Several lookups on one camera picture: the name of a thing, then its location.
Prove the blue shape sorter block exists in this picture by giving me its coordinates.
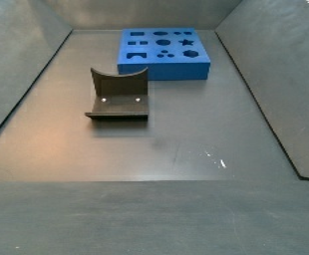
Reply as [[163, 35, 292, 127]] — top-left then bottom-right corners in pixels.
[[117, 28, 209, 81]]

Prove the black curved holder stand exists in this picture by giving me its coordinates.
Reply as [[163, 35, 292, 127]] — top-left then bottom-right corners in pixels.
[[85, 69, 149, 120]]

